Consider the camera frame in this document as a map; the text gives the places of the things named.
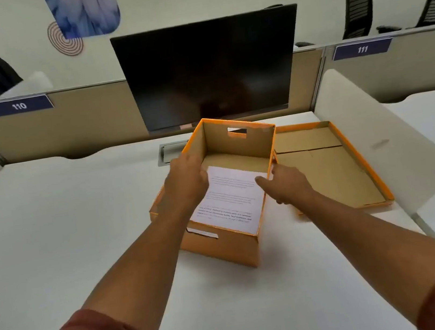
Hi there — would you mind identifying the person's right hand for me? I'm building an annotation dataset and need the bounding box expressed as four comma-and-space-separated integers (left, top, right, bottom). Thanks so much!
253, 159, 317, 210

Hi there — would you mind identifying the person's left hand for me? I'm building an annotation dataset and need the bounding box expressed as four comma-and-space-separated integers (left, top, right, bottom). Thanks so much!
150, 148, 215, 226

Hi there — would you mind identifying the orange cardboard storage box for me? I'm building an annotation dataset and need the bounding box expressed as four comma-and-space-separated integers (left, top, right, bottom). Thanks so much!
137, 108, 296, 282

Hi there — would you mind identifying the person's left forearm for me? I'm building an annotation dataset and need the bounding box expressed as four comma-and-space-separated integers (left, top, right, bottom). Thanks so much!
69, 205, 211, 330

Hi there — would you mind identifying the person's right forearm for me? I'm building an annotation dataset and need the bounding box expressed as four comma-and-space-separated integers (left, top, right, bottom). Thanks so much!
295, 172, 435, 330

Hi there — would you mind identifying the printed white paper sheet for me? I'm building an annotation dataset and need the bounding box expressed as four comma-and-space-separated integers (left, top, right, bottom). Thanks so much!
182, 158, 278, 244

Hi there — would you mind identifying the orange cardboard box lid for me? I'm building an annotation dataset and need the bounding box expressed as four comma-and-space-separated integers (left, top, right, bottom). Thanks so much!
270, 111, 396, 223

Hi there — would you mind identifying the black computer monitor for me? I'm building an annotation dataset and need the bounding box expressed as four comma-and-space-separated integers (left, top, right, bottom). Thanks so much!
109, 3, 313, 140

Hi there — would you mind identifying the beige desk partition panel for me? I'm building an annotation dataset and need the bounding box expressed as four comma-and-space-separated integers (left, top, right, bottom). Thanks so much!
0, 48, 335, 169
321, 25, 435, 111

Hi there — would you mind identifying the blue desk number label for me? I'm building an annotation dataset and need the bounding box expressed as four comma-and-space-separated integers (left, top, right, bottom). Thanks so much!
0, 93, 55, 117
331, 37, 395, 61

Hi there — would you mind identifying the brown spiral wall decal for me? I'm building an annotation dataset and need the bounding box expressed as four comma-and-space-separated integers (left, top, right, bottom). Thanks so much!
46, 18, 86, 59

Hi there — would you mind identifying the blue feather wall poster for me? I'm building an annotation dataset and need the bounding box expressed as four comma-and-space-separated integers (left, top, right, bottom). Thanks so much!
42, 0, 123, 43

